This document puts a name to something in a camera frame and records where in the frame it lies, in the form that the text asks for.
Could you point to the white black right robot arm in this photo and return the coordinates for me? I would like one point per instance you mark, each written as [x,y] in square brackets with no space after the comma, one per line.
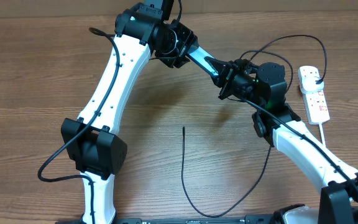
[264,88]

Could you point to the white charger adapter plug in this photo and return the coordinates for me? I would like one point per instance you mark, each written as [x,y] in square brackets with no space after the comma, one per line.
[310,84]

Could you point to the white power strip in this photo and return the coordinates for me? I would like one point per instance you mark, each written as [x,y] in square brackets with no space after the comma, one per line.
[315,103]

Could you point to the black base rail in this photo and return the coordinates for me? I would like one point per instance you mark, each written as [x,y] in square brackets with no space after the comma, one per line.
[248,219]

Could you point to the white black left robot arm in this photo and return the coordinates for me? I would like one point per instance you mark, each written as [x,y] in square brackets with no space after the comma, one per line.
[91,140]

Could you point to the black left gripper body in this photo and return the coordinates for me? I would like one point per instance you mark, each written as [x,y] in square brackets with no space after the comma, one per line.
[176,40]

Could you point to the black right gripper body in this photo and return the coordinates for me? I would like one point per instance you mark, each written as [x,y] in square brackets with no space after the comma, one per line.
[237,80]

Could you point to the blue Galaxy smartphone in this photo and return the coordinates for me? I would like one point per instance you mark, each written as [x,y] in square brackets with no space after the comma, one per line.
[198,55]

